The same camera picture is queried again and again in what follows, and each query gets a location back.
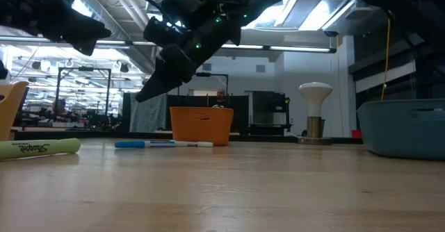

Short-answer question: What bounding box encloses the orange plastic bin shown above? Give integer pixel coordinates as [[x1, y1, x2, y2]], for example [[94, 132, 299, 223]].
[[169, 106, 234, 147]]

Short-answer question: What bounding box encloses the gray hanging cloth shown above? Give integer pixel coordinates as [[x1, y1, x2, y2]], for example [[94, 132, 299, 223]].
[[129, 92, 168, 133]]

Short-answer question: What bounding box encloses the teal plastic bin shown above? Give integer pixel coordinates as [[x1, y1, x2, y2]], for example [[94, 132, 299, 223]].
[[357, 98, 445, 161]]

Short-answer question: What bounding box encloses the black aluminium table frame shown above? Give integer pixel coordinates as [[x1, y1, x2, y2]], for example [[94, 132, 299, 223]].
[[13, 129, 364, 144]]

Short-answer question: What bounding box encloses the blue Expo marker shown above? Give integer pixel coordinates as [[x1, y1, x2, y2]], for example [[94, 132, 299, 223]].
[[114, 139, 214, 149]]

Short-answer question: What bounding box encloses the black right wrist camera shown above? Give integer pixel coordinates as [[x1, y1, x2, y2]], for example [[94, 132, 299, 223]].
[[161, 0, 209, 28]]

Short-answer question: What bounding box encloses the yellow plastic bin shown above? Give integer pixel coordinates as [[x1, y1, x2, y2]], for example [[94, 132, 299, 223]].
[[0, 81, 30, 142]]

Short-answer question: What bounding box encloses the black partition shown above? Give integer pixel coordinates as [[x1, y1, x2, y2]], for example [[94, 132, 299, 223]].
[[121, 92, 250, 135]]

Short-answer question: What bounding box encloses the black equipment cart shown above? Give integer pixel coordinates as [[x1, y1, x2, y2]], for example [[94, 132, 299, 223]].
[[250, 90, 293, 136]]

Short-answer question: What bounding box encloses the white mushroom lamp brass base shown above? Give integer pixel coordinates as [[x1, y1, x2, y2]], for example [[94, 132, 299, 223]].
[[297, 81, 334, 146]]

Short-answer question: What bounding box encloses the black metal frame stand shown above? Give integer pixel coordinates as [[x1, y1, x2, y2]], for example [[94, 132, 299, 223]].
[[56, 66, 112, 119]]

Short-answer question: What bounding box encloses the light green Sharpie highlighter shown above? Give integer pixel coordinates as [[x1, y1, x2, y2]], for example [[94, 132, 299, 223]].
[[0, 138, 82, 161]]

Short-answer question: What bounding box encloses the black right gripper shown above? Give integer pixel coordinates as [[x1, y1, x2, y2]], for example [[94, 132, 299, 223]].
[[134, 0, 251, 103]]

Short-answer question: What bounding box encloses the person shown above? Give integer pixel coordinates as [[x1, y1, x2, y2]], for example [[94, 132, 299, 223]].
[[211, 88, 227, 108], [51, 98, 70, 117]]

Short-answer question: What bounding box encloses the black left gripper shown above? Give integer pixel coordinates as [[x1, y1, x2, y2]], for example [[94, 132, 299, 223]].
[[0, 0, 112, 56]]

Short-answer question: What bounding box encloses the long ceiling light bar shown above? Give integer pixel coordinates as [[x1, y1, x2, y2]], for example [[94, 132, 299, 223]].
[[222, 43, 337, 54]]

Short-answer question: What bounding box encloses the yellow extension cord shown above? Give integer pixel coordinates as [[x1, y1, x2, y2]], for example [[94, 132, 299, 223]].
[[380, 18, 393, 101]]

